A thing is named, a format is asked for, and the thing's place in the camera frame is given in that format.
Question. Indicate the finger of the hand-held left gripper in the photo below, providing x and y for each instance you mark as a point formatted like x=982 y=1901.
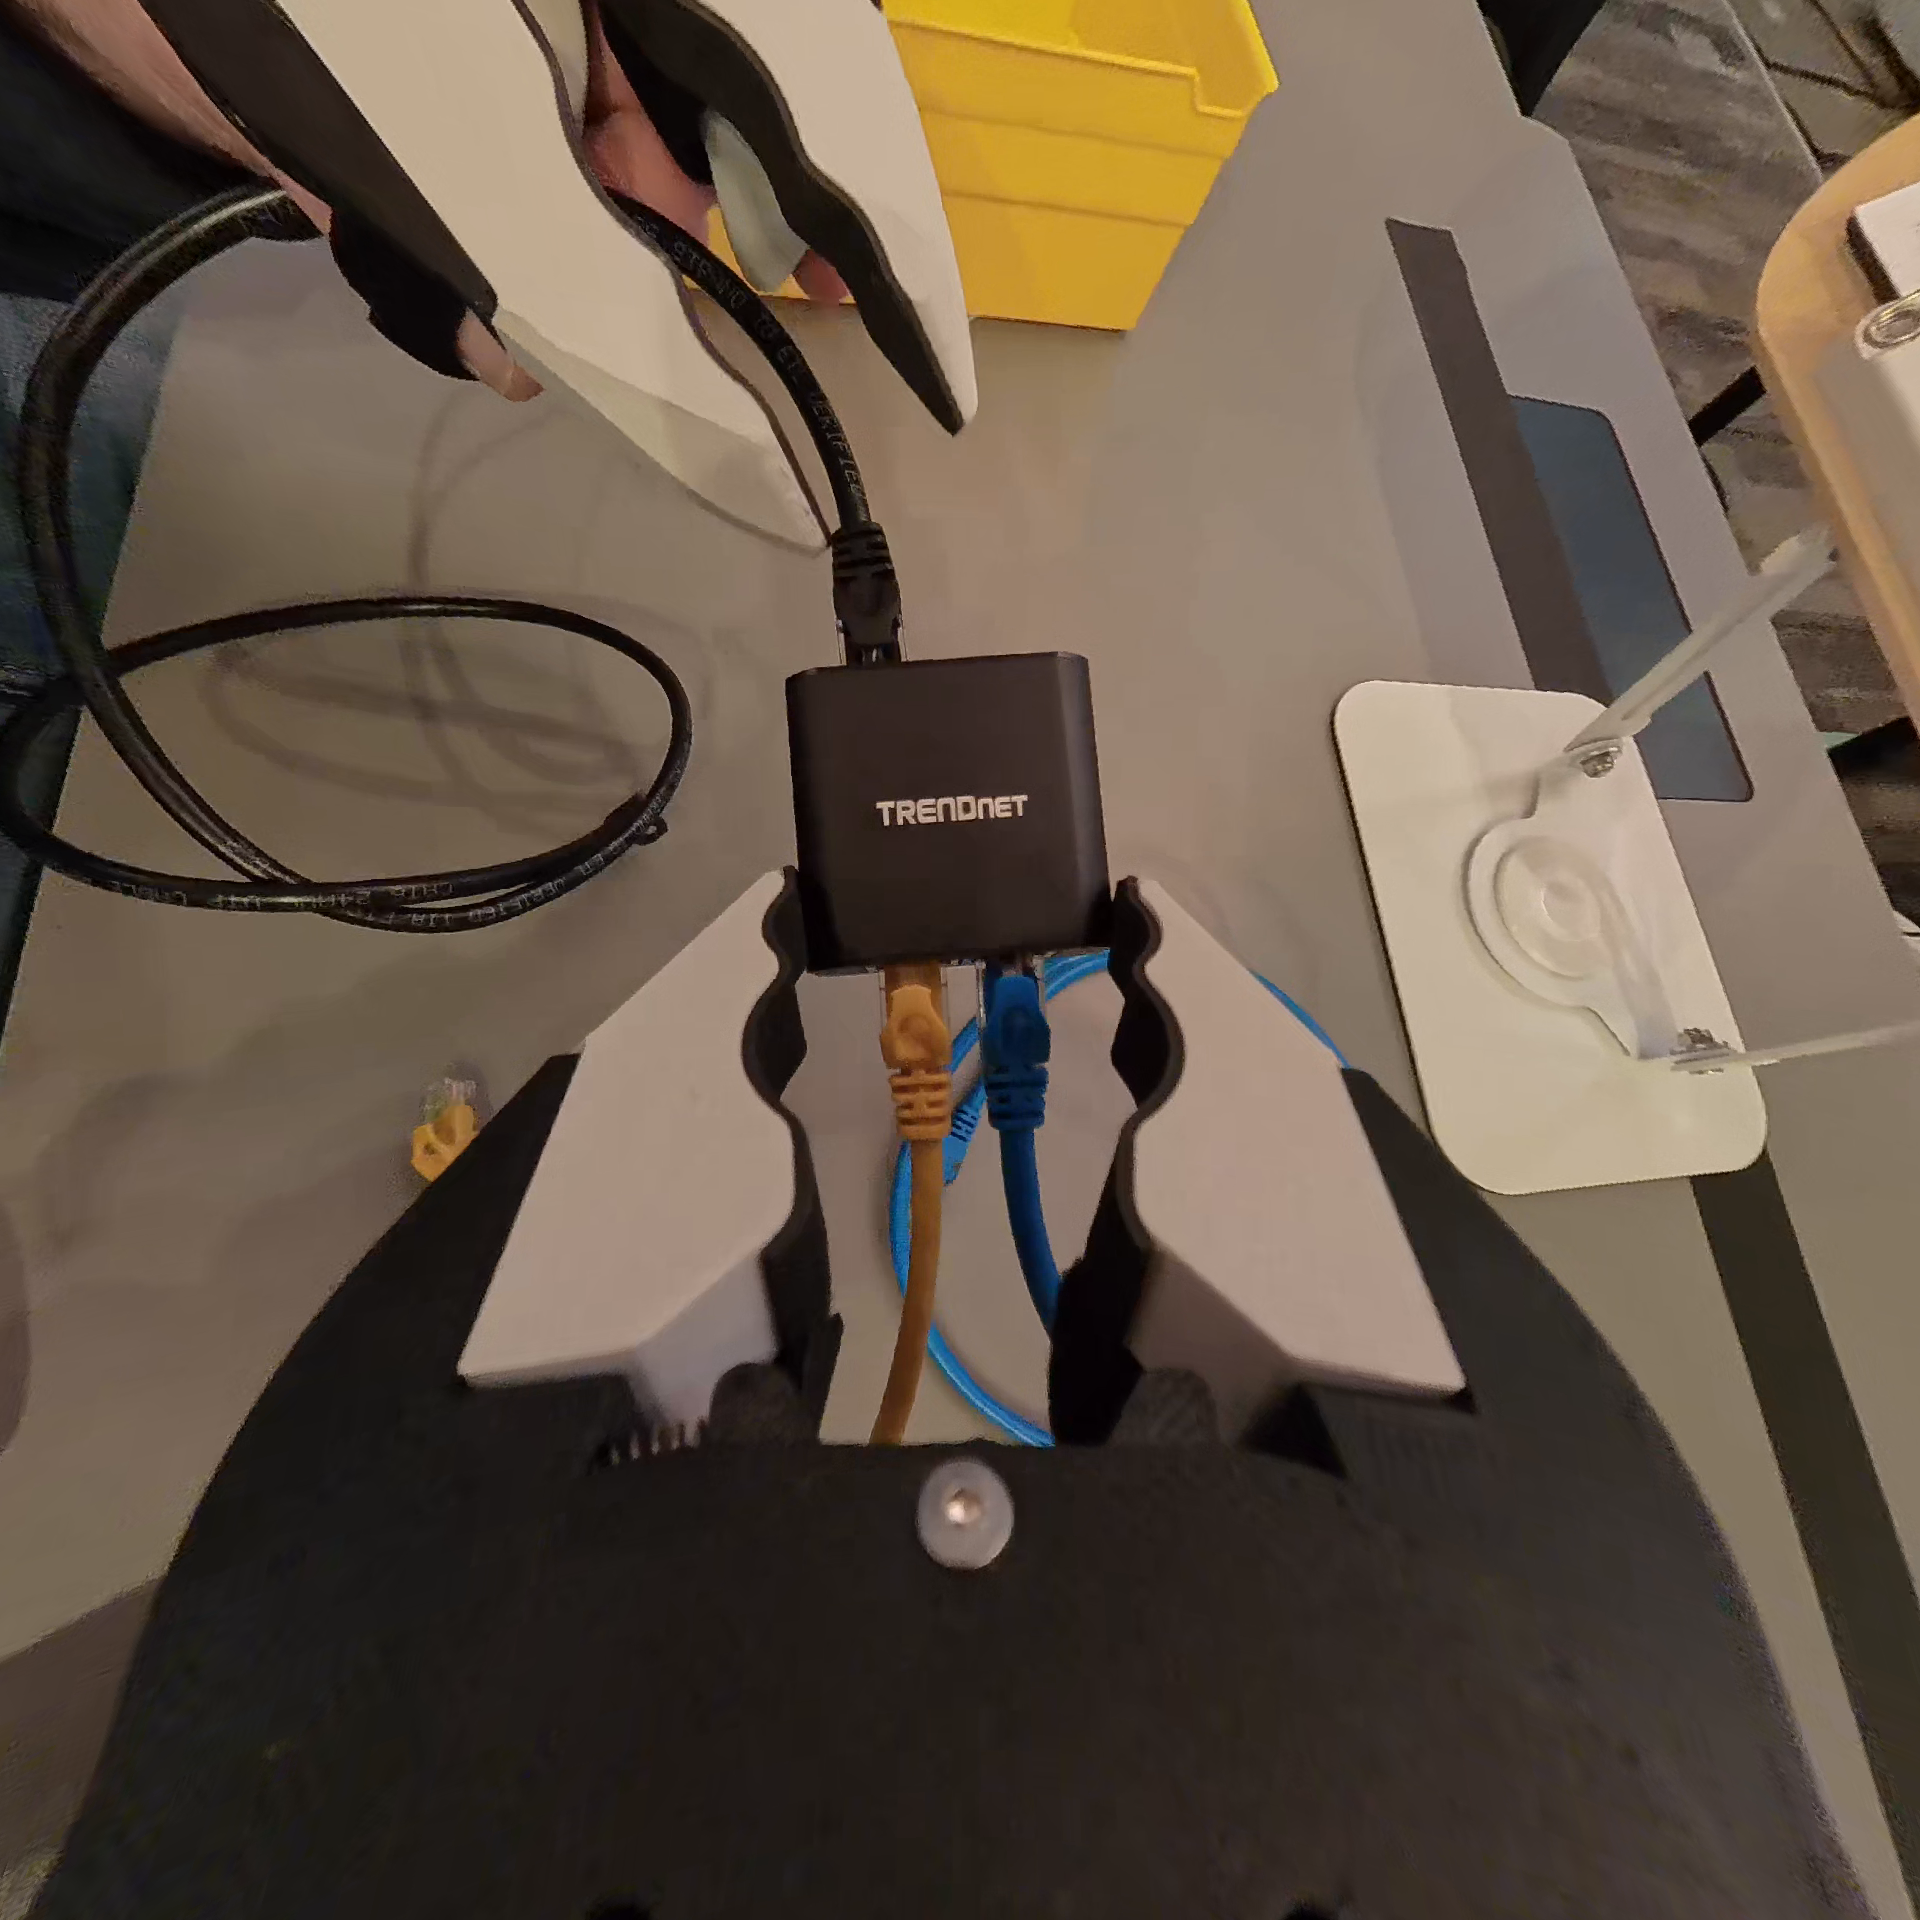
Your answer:
x=921 y=181
x=450 y=135

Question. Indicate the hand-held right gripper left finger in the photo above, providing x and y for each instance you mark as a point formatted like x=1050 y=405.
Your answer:
x=646 y=1200

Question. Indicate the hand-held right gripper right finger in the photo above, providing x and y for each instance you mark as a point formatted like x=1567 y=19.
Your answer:
x=1277 y=1200

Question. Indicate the yellow bin with black divider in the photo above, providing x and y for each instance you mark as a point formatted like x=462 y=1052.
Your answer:
x=1050 y=225

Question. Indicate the black network switch box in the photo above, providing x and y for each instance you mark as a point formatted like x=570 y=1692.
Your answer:
x=945 y=751

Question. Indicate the person's left forearm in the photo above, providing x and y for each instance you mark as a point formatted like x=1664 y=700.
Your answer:
x=90 y=149

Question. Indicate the person's left hand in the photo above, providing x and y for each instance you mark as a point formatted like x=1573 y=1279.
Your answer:
x=638 y=135

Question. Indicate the white document stand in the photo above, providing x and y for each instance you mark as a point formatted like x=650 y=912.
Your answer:
x=1424 y=902

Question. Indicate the person's jeans leg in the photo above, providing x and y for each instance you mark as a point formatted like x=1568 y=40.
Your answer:
x=43 y=451

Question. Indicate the instruction sheet on stand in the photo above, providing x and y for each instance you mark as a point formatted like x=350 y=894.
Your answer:
x=1792 y=317

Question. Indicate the printed instruction sheet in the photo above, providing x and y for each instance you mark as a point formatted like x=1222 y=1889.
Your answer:
x=1898 y=241

